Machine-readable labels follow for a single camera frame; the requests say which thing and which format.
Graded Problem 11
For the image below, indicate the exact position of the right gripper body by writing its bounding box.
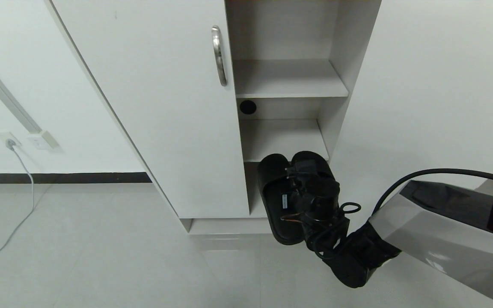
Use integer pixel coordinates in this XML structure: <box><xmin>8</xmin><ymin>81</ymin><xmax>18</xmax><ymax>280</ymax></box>
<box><xmin>290</xmin><ymin>171</ymin><xmax>343</xmax><ymax>225</ymax></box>

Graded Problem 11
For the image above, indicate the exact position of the black slipper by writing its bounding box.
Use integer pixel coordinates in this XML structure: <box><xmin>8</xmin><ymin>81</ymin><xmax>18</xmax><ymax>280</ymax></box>
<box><xmin>290</xmin><ymin>151</ymin><xmax>341</xmax><ymax>201</ymax></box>
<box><xmin>257</xmin><ymin>154</ymin><xmax>306</xmax><ymax>246</ymax></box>

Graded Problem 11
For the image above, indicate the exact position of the white shoe cabinet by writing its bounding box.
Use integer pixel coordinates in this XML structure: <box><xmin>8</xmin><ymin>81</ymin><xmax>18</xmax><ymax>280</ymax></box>
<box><xmin>43</xmin><ymin>0</ymin><xmax>382</xmax><ymax>235</ymax></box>

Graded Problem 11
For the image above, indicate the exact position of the plain white cabinet door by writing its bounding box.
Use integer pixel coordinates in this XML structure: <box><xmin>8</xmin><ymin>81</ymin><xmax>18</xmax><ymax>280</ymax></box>
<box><xmin>330</xmin><ymin>0</ymin><xmax>493</xmax><ymax>224</ymax></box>

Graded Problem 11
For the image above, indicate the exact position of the black skirting strip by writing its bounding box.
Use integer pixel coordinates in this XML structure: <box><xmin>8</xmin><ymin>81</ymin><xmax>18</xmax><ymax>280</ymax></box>
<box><xmin>0</xmin><ymin>172</ymin><xmax>152</xmax><ymax>184</ymax></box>

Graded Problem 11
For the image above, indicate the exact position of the white junction box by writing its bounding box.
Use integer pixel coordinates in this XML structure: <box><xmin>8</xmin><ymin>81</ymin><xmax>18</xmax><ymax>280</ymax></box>
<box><xmin>27</xmin><ymin>130</ymin><xmax>61</xmax><ymax>151</ymax></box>

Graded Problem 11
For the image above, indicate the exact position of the white cabinet door with handle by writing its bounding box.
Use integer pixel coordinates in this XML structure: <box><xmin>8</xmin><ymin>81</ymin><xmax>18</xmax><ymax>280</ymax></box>
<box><xmin>51</xmin><ymin>0</ymin><xmax>251</xmax><ymax>219</ymax></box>

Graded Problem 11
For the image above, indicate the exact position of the grey power cable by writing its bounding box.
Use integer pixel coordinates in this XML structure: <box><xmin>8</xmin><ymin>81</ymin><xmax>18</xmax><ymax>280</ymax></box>
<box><xmin>0</xmin><ymin>139</ymin><xmax>36</xmax><ymax>277</ymax></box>

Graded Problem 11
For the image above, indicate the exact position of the white wall socket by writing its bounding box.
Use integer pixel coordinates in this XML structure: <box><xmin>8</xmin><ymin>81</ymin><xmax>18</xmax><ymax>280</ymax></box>
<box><xmin>0</xmin><ymin>131</ymin><xmax>23</xmax><ymax>151</ymax></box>

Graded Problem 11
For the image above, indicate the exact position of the grey wall cable duct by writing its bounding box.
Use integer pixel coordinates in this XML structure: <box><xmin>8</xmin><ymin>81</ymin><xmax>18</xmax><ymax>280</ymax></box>
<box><xmin>0</xmin><ymin>44</ymin><xmax>43</xmax><ymax>134</ymax></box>

